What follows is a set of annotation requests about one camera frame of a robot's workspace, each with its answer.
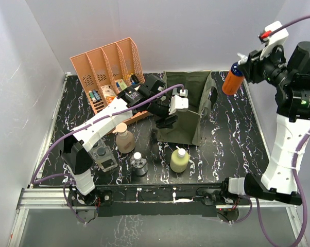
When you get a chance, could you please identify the green white small box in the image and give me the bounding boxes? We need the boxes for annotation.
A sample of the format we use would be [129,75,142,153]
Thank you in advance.
[115,79,129,93]

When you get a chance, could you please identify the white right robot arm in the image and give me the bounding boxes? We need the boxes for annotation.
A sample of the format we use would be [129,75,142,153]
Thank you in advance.
[219,41,310,205]

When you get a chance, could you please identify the small silver cap bottle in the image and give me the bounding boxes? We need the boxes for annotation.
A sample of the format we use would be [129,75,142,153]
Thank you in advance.
[130,152,148,177]

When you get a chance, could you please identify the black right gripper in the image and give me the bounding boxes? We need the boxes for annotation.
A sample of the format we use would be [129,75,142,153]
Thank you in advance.
[239,43,294,89]

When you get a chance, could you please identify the orange plastic file organizer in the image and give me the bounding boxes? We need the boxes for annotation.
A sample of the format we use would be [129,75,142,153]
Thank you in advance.
[69,37,152,127]

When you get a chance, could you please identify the yellow round pump bottle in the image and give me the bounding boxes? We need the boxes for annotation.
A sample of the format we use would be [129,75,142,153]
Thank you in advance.
[170,146,190,173]

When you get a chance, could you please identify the black front mounting rail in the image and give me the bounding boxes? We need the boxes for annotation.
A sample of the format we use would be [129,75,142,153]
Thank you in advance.
[75,179,248,218]

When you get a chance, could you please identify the orange white snack packet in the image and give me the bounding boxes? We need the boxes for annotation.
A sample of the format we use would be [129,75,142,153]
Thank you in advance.
[100,85,117,104]

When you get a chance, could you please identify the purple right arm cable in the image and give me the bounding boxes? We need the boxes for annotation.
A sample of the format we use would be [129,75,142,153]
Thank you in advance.
[214,11,310,246]

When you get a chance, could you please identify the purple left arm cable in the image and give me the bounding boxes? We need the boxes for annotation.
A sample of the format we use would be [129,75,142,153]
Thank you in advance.
[30,84,185,227]

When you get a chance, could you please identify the orange blue pump bottle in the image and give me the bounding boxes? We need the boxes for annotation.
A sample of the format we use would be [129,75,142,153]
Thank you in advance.
[221,53,248,96]

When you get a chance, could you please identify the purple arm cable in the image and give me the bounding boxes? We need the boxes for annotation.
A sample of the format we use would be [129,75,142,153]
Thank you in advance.
[214,11,310,246]
[30,84,185,227]

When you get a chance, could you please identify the small vials set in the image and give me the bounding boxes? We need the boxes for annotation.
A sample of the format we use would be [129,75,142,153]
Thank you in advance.
[89,90,101,103]

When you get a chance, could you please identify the clear twin bottle pack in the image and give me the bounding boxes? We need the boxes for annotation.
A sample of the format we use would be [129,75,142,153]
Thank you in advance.
[89,139,118,172]

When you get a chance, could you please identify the brown pump bottle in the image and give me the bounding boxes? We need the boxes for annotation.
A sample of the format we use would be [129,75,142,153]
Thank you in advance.
[112,122,135,154]

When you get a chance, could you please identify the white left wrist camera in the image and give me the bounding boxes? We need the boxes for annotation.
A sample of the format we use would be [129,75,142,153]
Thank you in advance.
[169,87,189,115]

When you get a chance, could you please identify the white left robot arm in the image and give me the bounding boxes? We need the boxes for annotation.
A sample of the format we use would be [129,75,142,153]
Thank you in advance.
[58,75,186,205]

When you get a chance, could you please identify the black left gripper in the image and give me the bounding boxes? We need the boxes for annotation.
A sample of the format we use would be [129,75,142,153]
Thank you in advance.
[146,96,178,128]

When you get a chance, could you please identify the white blue box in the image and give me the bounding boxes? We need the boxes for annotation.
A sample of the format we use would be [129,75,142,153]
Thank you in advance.
[131,83,143,91]

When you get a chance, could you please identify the green canvas bag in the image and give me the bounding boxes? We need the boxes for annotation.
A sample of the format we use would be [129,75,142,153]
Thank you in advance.
[157,70,218,146]

